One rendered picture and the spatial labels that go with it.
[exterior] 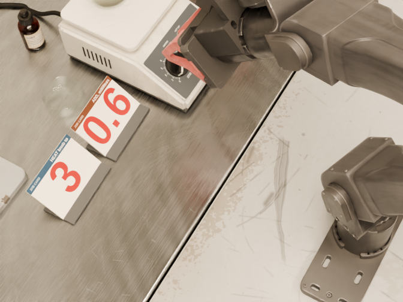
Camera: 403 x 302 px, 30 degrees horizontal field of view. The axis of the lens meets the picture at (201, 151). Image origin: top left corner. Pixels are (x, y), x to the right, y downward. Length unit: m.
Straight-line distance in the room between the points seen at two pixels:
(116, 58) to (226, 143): 0.18
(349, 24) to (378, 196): 0.19
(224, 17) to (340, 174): 0.20
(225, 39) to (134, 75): 0.25
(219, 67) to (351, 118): 0.25
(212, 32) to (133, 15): 0.24
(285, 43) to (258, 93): 0.35
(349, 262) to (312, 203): 0.09
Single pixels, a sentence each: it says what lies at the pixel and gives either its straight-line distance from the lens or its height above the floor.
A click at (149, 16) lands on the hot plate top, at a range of 0.99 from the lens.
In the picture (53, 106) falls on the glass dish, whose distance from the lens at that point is 1.03.
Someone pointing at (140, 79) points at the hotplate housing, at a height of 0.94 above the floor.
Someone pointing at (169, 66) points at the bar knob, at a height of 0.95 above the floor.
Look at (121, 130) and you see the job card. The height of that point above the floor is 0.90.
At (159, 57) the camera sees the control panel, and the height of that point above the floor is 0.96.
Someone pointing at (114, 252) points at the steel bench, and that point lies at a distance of 0.92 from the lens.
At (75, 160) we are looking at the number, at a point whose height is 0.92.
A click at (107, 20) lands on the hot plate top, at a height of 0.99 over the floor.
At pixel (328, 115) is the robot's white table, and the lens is 1.00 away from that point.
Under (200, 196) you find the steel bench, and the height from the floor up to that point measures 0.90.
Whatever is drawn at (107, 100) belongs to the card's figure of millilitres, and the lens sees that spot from 0.99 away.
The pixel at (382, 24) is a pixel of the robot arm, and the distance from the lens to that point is 0.66.
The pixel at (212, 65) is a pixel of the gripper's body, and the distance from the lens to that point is 0.81.
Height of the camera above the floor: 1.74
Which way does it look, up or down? 60 degrees down
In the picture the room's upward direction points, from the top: 5 degrees counter-clockwise
